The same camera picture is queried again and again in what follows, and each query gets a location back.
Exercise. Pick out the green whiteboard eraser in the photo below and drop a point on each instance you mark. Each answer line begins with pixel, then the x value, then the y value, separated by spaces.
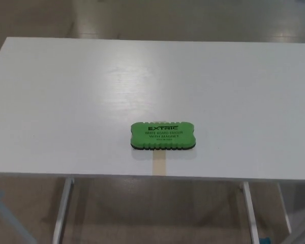
pixel 162 136

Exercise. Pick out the beige masking tape mark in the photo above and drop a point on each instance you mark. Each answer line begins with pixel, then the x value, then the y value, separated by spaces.
pixel 158 162

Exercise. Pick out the white table leg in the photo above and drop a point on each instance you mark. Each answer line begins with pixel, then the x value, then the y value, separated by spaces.
pixel 250 216
pixel 284 208
pixel 63 211

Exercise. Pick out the teal perforated object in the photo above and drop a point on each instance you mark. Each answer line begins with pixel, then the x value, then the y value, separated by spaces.
pixel 265 240

